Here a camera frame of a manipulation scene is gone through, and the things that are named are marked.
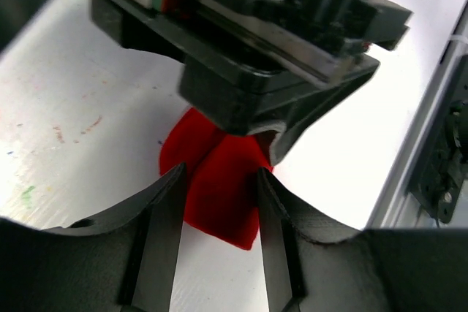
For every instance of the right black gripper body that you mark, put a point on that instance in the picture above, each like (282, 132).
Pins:
(321, 41)

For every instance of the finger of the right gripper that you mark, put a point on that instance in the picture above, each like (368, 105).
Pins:
(311, 118)
(231, 96)

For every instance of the red sock with white print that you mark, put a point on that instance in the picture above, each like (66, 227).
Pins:
(221, 172)

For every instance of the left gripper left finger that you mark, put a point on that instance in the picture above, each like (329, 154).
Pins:
(121, 259)

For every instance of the aluminium frame rail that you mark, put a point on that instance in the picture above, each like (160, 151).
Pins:
(396, 206)

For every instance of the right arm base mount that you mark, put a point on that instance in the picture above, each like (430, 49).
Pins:
(441, 168)

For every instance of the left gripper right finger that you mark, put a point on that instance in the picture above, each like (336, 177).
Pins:
(315, 263)

